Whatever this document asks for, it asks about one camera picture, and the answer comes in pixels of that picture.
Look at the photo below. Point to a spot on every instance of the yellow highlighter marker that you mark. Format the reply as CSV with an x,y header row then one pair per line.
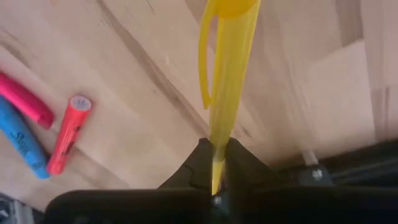
x,y
231,77

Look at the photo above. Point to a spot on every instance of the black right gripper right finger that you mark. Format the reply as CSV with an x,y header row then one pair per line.
x,y
295,208

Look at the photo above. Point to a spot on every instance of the red highlighter marker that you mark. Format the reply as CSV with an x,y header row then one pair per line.
x,y
68,133

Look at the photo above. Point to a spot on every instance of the pink highlighter marker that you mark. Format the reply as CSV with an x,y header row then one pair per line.
x,y
25,99

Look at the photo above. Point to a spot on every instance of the blue highlighter marker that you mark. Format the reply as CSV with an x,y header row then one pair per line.
x,y
21,140

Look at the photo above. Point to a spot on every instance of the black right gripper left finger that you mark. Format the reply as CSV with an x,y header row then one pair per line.
x,y
124,208

